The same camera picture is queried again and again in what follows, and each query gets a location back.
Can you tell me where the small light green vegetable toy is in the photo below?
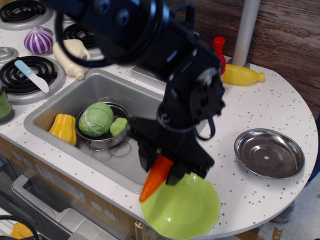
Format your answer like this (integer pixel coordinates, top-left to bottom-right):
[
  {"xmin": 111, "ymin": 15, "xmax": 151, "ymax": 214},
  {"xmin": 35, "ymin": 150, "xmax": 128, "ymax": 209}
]
[{"xmin": 109, "ymin": 117, "xmax": 128, "ymax": 137}]

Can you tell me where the round steel plate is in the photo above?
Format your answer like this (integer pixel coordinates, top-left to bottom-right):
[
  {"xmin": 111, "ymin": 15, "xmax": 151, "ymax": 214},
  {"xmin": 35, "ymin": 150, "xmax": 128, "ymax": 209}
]
[{"xmin": 234, "ymin": 128, "xmax": 305, "ymax": 180}]

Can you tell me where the silver sink basin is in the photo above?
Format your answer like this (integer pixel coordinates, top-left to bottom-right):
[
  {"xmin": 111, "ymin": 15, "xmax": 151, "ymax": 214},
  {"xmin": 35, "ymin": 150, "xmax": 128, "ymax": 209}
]
[{"xmin": 24, "ymin": 69, "xmax": 163, "ymax": 194}]

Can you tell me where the orange toy carrot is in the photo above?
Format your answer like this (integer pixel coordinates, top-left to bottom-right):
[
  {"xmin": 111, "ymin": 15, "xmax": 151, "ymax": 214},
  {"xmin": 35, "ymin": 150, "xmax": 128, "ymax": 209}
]
[{"xmin": 139, "ymin": 155, "xmax": 173, "ymax": 203}]

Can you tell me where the small steel pot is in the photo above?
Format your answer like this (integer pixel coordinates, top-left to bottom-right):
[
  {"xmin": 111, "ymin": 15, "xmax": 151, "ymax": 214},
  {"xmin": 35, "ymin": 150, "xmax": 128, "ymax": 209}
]
[{"xmin": 75, "ymin": 97, "xmax": 129, "ymax": 151}]

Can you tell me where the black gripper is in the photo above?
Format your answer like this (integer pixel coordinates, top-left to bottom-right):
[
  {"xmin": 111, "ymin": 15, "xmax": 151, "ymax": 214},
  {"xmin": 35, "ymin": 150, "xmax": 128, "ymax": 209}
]
[{"xmin": 129, "ymin": 58, "xmax": 225, "ymax": 186}]

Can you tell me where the light green plastic plate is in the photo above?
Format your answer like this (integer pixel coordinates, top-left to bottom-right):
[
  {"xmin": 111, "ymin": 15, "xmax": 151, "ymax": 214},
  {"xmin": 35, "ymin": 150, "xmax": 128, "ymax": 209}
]
[{"xmin": 140, "ymin": 172, "xmax": 220, "ymax": 240}]

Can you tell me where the black coil burner right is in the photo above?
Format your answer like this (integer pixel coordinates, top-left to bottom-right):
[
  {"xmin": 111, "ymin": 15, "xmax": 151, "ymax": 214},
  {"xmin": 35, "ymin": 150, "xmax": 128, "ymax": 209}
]
[{"xmin": 62, "ymin": 23, "xmax": 102, "ymax": 58}]

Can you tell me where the red ketchup bottle toy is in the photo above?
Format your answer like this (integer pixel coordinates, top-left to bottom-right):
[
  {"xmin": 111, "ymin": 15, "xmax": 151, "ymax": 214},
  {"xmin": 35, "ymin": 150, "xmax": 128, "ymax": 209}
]
[{"xmin": 213, "ymin": 36, "xmax": 226, "ymax": 75}]

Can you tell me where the purple striped toy onion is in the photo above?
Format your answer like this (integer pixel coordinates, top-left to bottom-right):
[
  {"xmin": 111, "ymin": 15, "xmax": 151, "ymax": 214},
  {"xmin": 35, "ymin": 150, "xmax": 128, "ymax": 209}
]
[{"xmin": 23, "ymin": 27, "xmax": 54, "ymax": 55}]

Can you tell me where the blue handled toy knife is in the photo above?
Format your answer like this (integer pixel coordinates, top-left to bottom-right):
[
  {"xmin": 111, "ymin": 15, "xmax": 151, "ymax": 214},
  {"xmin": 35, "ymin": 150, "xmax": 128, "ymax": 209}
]
[{"xmin": 14, "ymin": 60, "xmax": 50, "ymax": 93}]

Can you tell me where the silver oven door handle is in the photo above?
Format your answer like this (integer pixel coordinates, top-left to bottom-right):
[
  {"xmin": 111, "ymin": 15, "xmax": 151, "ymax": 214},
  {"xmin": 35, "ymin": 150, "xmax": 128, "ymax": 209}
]
[{"xmin": 11, "ymin": 175, "xmax": 123, "ymax": 240}]

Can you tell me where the grey vertical pole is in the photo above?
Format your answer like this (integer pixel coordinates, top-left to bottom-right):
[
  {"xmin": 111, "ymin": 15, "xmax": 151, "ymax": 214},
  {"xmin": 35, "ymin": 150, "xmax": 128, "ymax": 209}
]
[{"xmin": 227, "ymin": 0, "xmax": 261, "ymax": 68}]

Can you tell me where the black coil burner front left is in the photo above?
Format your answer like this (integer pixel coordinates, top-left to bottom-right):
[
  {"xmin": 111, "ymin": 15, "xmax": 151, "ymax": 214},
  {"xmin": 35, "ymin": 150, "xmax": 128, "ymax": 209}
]
[{"xmin": 0, "ymin": 56, "xmax": 66, "ymax": 105}]

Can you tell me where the yellow toy on floor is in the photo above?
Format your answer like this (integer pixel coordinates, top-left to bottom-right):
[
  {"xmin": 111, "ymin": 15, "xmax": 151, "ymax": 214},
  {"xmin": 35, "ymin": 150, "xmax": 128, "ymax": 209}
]
[{"xmin": 9, "ymin": 222, "xmax": 34, "ymax": 240}]

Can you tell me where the black coil burner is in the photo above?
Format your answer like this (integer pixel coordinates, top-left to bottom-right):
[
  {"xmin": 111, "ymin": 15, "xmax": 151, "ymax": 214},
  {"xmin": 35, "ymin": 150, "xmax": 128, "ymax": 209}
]
[
  {"xmin": 0, "ymin": 0, "xmax": 53, "ymax": 31},
  {"xmin": 62, "ymin": 23, "xmax": 102, "ymax": 58},
  {"xmin": 0, "ymin": 56, "xmax": 66, "ymax": 105}
]

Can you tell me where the silver toy faucet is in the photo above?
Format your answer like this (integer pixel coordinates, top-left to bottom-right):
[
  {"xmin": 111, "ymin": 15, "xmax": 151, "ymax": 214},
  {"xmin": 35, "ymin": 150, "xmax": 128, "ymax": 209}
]
[{"xmin": 131, "ymin": 65, "xmax": 164, "ymax": 83}]

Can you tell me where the silver stove knob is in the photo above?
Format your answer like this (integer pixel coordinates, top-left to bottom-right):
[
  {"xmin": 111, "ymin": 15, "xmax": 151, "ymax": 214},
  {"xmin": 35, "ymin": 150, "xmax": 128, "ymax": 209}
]
[
  {"xmin": 0, "ymin": 47, "xmax": 19, "ymax": 65},
  {"xmin": 62, "ymin": 14, "xmax": 76, "ymax": 24}
]

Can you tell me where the green toy cabbage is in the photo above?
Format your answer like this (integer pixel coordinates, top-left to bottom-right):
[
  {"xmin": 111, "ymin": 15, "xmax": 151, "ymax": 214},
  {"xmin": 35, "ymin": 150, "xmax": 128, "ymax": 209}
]
[{"xmin": 78, "ymin": 102, "xmax": 114, "ymax": 137}]

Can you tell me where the black coil burner top left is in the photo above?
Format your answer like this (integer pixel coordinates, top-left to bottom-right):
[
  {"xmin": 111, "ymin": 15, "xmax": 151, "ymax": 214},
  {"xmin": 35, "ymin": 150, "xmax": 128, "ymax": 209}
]
[{"xmin": 0, "ymin": 0, "xmax": 53, "ymax": 31}]

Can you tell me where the yellow toy bottle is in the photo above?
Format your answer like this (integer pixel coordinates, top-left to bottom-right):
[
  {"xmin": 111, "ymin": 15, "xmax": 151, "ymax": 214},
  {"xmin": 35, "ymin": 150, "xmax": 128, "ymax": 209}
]
[{"xmin": 222, "ymin": 64, "xmax": 265, "ymax": 85}]

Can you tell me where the silver stove knob left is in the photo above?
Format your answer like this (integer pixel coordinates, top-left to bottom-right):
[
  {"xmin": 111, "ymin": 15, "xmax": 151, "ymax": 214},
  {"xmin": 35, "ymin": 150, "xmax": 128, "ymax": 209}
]
[{"xmin": 0, "ymin": 47, "xmax": 19, "ymax": 65}]

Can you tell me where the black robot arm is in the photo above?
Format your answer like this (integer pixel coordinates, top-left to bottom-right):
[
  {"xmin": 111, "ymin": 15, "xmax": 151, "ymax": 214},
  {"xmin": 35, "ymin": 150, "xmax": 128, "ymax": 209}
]
[{"xmin": 44, "ymin": 0, "xmax": 225, "ymax": 185}]

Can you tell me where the cream toy milk jug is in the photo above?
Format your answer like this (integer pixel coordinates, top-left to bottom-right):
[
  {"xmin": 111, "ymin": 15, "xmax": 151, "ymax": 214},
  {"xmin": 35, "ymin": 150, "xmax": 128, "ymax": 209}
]
[{"xmin": 52, "ymin": 39, "xmax": 92, "ymax": 81}]

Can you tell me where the yellow toy squash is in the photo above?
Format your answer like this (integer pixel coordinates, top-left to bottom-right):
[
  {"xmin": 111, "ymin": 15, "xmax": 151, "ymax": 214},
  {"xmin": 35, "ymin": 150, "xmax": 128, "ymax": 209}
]
[{"xmin": 48, "ymin": 113, "xmax": 77, "ymax": 146}]

